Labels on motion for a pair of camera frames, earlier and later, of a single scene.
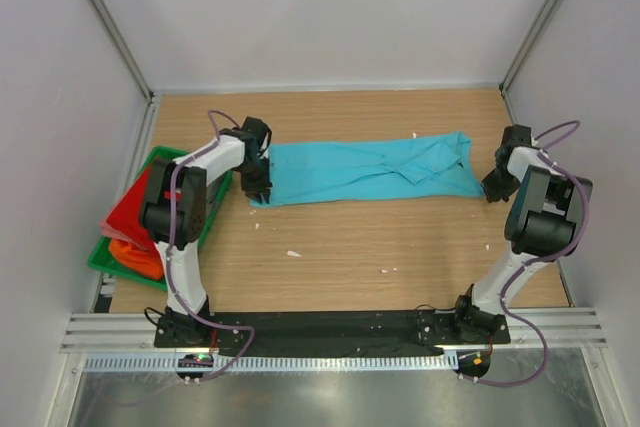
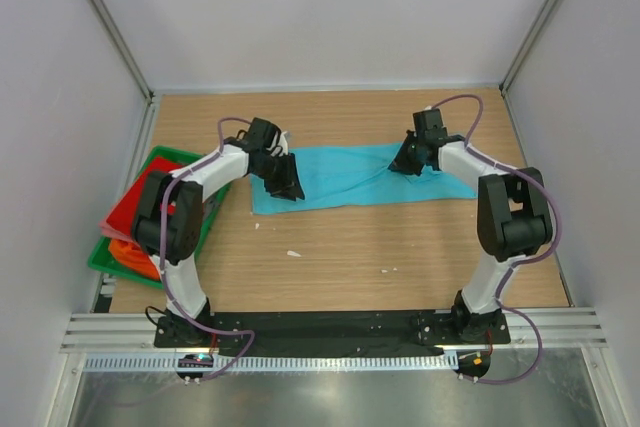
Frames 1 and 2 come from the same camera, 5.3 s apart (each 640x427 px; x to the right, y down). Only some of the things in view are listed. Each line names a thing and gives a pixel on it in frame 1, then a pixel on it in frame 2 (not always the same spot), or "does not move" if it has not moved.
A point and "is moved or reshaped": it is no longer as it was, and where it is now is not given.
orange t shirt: x=140 y=261 does not move
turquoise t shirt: x=437 y=166 is moved or reshaped
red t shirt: x=128 y=215 does not move
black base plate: x=369 y=333 does not move
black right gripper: x=496 y=182 -> x=413 y=158
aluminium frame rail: x=112 y=333 does not move
